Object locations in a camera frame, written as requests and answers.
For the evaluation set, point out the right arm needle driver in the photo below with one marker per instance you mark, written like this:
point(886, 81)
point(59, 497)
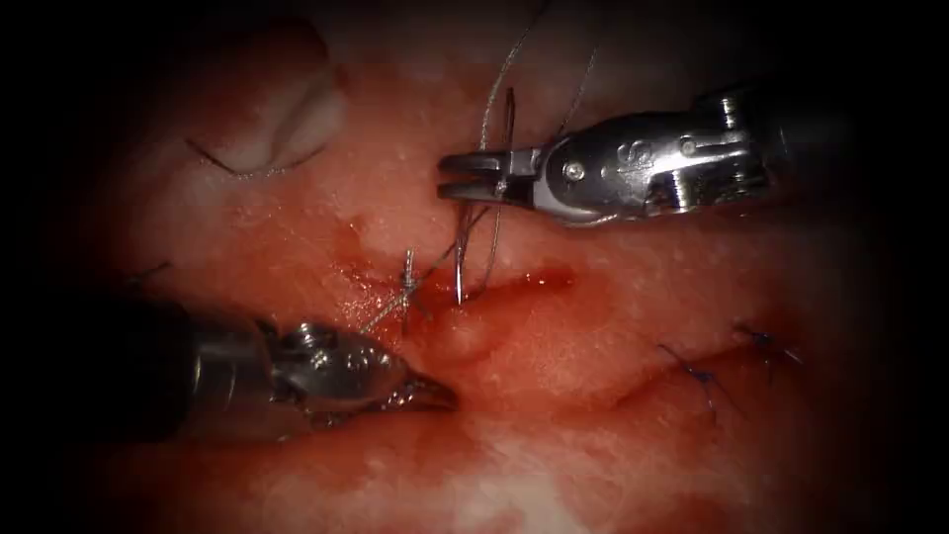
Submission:
point(638, 167)

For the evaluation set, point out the left arm needle driver jaw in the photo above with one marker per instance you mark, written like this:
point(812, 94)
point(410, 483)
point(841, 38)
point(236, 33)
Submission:
point(430, 397)

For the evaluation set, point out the left arm needle driver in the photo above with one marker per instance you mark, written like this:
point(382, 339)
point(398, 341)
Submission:
point(334, 367)

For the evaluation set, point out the right arm needle driver jaw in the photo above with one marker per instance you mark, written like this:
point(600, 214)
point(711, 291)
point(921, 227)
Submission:
point(482, 191)
point(482, 162)

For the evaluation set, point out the blue thread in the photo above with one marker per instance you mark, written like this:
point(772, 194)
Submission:
point(385, 310)

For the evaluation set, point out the curved steel needle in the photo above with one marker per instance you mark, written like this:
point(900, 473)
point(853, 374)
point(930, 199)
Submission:
point(460, 274)

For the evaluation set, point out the dark left arm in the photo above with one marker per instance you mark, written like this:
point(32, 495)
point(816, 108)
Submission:
point(222, 378)

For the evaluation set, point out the dark right arm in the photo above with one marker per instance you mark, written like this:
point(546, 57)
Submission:
point(804, 141)

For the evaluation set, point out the tissue pad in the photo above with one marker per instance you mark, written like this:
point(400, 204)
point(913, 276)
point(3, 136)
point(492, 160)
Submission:
point(593, 334)

